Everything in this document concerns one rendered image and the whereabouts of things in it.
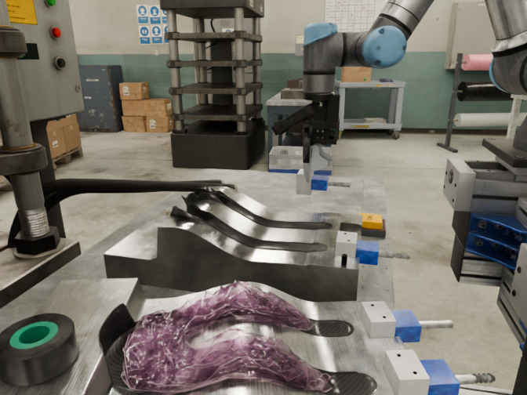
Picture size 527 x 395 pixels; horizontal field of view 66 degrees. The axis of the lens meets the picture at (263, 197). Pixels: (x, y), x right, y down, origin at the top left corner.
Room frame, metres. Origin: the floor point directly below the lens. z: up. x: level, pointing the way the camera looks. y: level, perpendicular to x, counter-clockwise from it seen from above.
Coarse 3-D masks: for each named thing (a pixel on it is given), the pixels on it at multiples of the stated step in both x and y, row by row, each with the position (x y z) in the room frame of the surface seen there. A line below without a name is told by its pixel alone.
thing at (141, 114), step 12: (120, 84) 7.16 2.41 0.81; (132, 84) 7.12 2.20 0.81; (144, 84) 7.24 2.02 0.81; (120, 96) 7.16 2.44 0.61; (132, 96) 7.13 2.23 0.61; (144, 96) 7.20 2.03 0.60; (132, 108) 7.16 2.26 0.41; (144, 108) 7.11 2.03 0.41; (156, 108) 7.08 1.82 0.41; (168, 108) 7.15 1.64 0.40; (132, 120) 7.14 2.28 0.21; (144, 120) 7.15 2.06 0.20; (156, 120) 7.08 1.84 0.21; (168, 120) 7.05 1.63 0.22
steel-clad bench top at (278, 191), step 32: (256, 192) 1.31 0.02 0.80; (288, 192) 1.30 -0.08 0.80; (320, 192) 1.30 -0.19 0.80; (352, 192) 1.30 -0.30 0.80; (384, 192) 1.30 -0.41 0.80; (128, 224) 1.03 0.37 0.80; (96, 256) 0.84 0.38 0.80; (32, 288) 0.71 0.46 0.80; (160, 288) 0.70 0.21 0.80; (384, 288) 0.70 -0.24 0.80; (0, 320) 0.60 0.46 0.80
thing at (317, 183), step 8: (312, 176) 1.00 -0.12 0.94; (320, 176) 1.00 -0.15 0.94; (328, 176) 1.00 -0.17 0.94; (296, 184) 0.98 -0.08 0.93; (304, 184) 0.97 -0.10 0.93; (312, 184) 0.97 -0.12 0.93; (320, 184) 0.97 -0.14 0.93; (328, 184) 0.98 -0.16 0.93; (336, 184) 0.97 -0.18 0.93; (344, 184) 0.97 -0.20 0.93; (296, 192) 0.98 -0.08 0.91; (304, 192) 0.97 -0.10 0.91
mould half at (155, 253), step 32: (224, 192) 0.91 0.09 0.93; (160, 224) 0.89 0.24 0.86; (192, 224) 0.72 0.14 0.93; (256, 224) 0.82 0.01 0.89; (128, 256) 0.72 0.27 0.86; (160, 256) 0.71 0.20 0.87; (192, 256) 0.69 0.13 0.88; (224, 256) 0.67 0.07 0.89; (256, 256) 0.68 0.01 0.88; (288, 256) 0.67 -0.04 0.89; (320, 256) 0.66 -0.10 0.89; (192, 288) 0.69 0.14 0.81; (288, 288) 0.64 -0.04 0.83; (320, 288) 0.63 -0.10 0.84; (352, 288) 0.62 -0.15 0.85
